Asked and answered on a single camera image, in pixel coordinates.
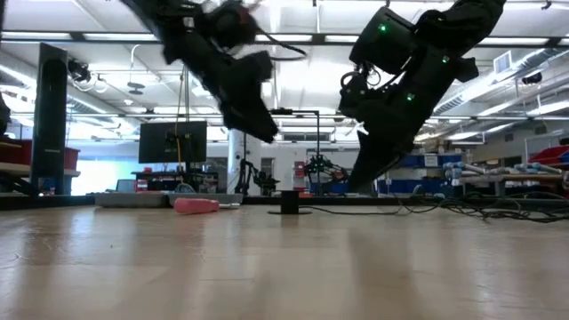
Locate red box stack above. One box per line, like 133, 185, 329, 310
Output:
293, 160, 312, 199

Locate pale blue padded tubes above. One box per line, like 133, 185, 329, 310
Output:
442, 162, 565, 176

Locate black metal rig frame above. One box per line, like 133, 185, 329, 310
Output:
243, 108, 321, 196

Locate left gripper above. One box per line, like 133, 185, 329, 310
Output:
175, 30, 279, 144

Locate wooden workbench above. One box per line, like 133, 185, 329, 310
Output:
460, 172, 569, 197

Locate black ceiling camera with cable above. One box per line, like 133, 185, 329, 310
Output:
66, 59, 109, 94

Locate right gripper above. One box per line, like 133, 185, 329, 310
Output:
337, 44, 459, 192

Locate blue storage bin row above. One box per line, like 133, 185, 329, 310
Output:
399, 153, 463, 169
310, 179, 450, 196

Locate wooden shelf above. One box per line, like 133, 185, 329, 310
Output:
0, 140, 82, 196

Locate grey plastic tool case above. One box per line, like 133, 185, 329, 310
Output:
95, 190, 244, 210

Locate long thin dark cord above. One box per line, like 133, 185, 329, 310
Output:
300, 184, 569, 224

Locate red bag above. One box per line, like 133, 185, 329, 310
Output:
528, 145, 569, 166

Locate black left wrist camera cable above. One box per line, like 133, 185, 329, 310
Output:
248, 26, 309, 62

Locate black computer monitor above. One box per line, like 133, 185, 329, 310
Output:
138, 120, 208, 179

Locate red storage bin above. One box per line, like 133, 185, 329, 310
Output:
64, 148, 82, 172
0, 140, 35, 166

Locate red handled screwdriver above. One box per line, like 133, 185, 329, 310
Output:
172, 197, 242, 216

